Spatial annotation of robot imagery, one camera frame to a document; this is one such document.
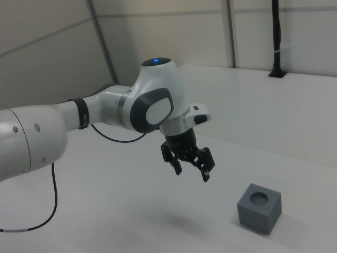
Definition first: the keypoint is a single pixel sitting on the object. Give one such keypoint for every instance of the grey partition post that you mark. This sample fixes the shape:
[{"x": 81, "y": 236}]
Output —
[
  {"x": 104, "y": 42},
  {"x": 233, "y": 34}
]

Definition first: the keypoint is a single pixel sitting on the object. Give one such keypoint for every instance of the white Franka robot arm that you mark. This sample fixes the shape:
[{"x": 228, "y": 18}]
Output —
[{"x": 34, "y": 134}]

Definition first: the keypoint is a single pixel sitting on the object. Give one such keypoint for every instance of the black clamped stand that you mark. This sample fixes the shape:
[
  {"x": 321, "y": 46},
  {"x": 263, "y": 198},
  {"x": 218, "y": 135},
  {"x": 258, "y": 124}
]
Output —
[{"x": 276, "y": 39}]

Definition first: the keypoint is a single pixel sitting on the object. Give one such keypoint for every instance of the grey block with round hole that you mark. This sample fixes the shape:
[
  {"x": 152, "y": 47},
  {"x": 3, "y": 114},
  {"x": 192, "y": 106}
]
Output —
[{"x": 252, "y": 218}]

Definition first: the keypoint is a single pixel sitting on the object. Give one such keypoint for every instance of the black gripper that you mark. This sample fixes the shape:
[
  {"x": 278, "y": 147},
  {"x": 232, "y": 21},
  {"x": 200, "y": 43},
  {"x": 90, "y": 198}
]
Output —
[{"x": 183, "y": 143}]

